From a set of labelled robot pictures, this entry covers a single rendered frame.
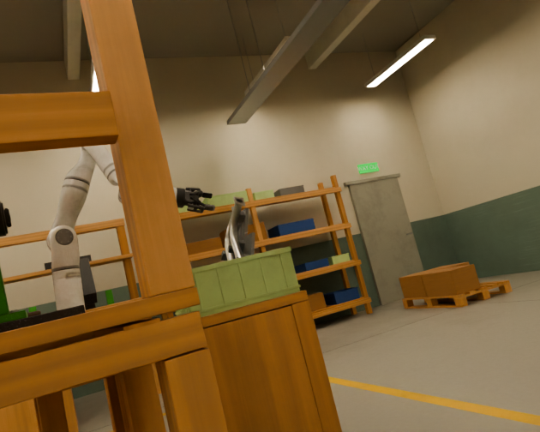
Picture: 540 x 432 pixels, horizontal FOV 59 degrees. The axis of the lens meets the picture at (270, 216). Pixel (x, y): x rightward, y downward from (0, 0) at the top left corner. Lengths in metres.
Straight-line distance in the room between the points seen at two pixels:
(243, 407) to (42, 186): 5.71
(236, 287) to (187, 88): 6.33
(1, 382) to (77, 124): 0.45
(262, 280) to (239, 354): 0.27
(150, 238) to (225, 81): 7.23
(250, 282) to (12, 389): 0.99
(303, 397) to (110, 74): 1.24
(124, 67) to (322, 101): 7.75
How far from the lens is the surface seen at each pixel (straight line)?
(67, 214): 1.90
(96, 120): 0.95
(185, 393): 0.95
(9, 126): 0.93
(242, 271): 1.71
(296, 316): 1.74
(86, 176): 1.92
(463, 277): 6.25
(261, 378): 1.72
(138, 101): 1.03
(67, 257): 1.81
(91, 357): 0.92
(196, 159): 7.42
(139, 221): 0.95
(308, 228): 7.16
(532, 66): 8.17
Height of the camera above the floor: 0.86
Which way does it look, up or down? 7 degrees up
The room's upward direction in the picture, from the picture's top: 14 degrees counter-clockwise
